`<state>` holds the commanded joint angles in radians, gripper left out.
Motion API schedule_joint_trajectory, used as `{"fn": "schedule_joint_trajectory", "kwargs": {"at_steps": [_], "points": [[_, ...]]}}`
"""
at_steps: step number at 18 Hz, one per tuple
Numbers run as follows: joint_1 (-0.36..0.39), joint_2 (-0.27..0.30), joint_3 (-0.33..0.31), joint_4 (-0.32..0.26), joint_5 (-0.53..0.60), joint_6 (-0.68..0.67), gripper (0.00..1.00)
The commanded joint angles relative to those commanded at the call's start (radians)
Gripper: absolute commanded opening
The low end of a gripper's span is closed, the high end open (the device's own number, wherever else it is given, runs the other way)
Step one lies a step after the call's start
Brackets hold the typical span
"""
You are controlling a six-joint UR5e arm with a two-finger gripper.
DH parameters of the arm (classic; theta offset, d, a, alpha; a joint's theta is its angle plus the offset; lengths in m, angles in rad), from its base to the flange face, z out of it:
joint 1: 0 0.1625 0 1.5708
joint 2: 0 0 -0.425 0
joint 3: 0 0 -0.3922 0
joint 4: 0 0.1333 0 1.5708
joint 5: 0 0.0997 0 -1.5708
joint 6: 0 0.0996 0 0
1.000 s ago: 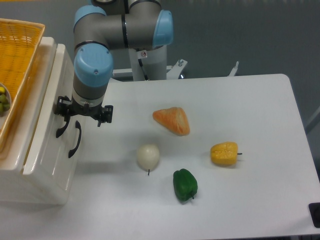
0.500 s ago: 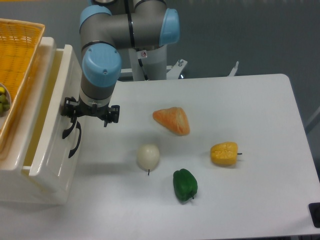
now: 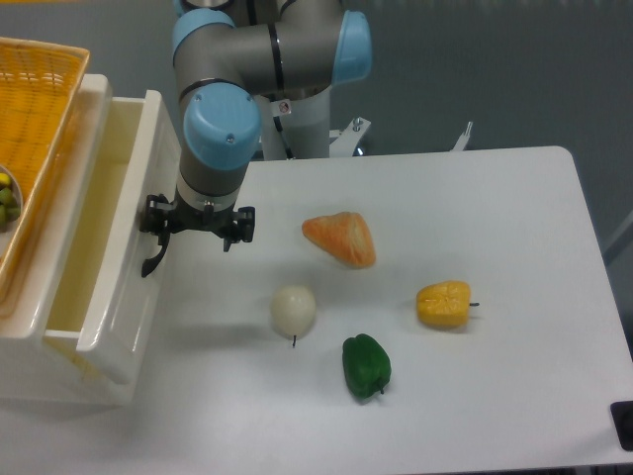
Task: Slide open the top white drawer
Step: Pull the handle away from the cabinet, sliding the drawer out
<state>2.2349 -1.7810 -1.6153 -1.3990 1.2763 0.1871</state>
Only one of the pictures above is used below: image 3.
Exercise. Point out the white drawer cabinet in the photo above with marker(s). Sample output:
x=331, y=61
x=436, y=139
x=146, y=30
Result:
x=33, y=367

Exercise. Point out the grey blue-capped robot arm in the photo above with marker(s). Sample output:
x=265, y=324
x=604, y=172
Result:
x=251, y=76

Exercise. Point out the orange bread piece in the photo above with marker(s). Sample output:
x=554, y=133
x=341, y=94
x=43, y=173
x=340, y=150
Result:
x=345, y=236

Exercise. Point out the yellow woven basket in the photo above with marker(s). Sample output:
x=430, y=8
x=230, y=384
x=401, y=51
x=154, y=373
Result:
x=39, y=82

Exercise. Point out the bowl of green olives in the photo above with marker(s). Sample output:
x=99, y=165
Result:
x=11, y=200

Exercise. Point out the yellow toy bell pepper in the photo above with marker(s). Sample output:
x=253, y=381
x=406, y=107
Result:
x=445, y=304

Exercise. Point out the green toy bell pepper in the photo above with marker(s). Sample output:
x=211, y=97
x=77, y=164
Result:
x=366, y=366

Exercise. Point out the black corner device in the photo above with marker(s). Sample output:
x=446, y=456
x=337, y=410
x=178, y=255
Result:
x=622, y=415

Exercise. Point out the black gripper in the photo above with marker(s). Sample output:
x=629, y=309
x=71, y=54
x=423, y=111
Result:
x=161, y=218

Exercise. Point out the white toy onion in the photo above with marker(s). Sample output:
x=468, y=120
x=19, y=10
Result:
x=293, y=310

